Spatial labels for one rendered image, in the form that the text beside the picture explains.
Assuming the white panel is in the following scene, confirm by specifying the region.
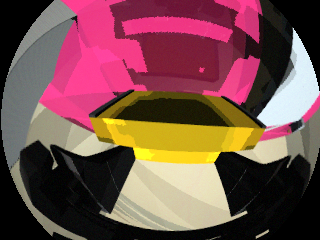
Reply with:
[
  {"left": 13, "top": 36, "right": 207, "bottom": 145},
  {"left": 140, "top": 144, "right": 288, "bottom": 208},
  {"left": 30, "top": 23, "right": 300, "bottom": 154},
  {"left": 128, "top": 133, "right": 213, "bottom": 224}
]
[{"left": 243, "top": 0, "right": 320, "bottom": 127}]

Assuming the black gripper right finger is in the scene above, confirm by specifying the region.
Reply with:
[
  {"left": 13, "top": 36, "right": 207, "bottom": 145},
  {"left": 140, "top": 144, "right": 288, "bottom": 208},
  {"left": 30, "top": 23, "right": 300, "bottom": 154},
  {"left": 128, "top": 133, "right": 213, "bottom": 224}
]
[{"left": 215, "top": 151, "right": 292, "bottom": 216}]

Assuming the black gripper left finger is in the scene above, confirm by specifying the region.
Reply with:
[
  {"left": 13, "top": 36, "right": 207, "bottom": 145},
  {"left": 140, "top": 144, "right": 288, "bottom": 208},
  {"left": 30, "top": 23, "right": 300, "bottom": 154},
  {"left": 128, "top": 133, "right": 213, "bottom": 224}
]
[{"left": 51, "top": 144, "right": 136, "bottom": 215}]

